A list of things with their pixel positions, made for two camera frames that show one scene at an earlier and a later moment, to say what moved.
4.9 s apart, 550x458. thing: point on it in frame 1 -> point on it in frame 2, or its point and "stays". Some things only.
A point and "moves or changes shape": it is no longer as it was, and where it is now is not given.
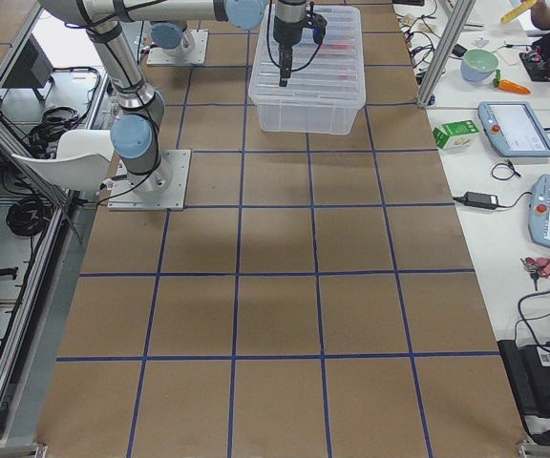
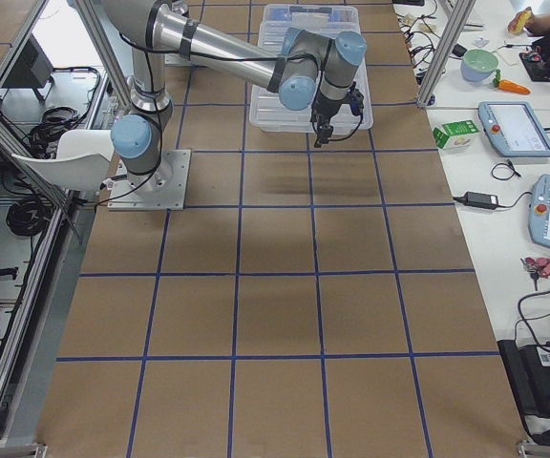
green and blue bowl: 478,65 stays
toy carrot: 508,85 stays
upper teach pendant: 515,129 stays
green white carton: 456,135 stays
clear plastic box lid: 330,72 moves or changes shape
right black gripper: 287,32 -> 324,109
